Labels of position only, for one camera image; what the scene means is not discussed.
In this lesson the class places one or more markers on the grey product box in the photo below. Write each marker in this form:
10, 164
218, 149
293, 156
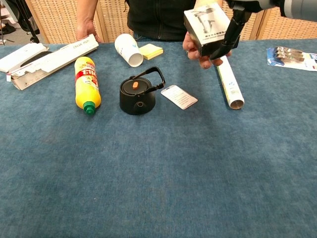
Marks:
206, 27

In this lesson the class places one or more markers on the yellow bottle green cap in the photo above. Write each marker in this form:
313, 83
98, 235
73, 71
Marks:
87, 84

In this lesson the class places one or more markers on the robot right five-finger hand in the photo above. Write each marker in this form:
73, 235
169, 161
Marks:
232, 32

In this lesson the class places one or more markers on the person in black shirt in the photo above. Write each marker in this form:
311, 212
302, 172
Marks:
57, 19

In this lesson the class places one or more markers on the person's right hand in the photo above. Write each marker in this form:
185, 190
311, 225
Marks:
85, 31

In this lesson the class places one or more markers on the person's right forearm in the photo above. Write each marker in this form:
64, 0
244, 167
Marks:
86, 10

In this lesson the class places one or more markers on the white roll tube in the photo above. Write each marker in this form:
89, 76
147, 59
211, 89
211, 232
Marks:
230, 84

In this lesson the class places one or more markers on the white card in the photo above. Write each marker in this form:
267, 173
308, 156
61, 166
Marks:
178, 96

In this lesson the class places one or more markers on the blue felt table mat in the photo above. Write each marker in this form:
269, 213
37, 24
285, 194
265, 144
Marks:
158, 161

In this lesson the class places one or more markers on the flat white box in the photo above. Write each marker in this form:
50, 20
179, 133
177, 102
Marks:
18, 57

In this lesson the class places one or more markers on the person's black jacket torso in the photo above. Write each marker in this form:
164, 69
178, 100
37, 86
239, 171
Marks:
158, 19

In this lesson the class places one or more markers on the black tripod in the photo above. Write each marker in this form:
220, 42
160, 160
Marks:
32, 27

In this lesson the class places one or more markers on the yellow sticky note pad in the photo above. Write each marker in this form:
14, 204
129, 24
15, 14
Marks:
152, 52

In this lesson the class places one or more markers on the white paper cup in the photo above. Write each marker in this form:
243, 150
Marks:
127, 49

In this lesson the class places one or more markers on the long red white wrap box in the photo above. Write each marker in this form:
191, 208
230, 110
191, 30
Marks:
54, 60

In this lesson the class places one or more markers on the person's left forearm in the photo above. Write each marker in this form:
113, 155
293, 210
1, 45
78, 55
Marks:
199, 3

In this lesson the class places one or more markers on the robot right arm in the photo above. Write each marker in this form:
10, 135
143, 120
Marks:
299, 6

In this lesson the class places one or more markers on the person's left hand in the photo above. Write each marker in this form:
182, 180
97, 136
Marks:
192, 48

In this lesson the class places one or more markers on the binder clips blue pack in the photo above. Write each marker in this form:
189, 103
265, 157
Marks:
289, 58

